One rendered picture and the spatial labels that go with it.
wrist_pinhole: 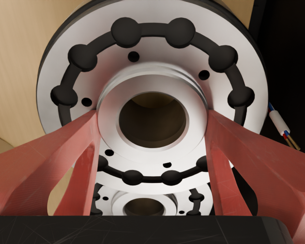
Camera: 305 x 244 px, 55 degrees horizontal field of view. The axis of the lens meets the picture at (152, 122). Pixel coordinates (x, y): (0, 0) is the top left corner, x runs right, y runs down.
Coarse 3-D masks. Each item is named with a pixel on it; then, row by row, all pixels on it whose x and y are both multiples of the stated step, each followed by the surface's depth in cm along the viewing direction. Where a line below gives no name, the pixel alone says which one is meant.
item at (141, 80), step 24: (144, 72) 11; (168, 72) 11; (120, 96) 12; (192, 96) 12; (120, 120) 13; (192, 120) 12; (120, 144) 13; (144, 144) 14; (168, 144) 13; (192, 144) 13
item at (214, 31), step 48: (144, 0) 10; (192, 0) 10; (48, 48) 11; (96, 48) 11; (144, 48) 11; (192, 48) 11; (240, 48) 11; (48, 96) 12; (96, 96) 12; (240, 96) 13; (144, 192) 16
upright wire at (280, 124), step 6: (270, 108) 13; (270, 114) 13; (276, 114) 13; (276, 120) 13; (282, 120) 12; (276, 126) 12; (282, 126) 12; (282, 132) 12; (288, 132) 12; (288, 138) 12; (294, 144) 11
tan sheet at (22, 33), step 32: (0, 0) 16; (32, 0) 16; (64, 0) 16; (224, 0) 16; (0, 32) 17; (32, 32) 17; (0, 64) 18; (32, 64) 18; (0, 96) 20; (32, 96) 20; (160, 96) 19; (0, 128) 21; (32, 128) 21; (64, 192) 26
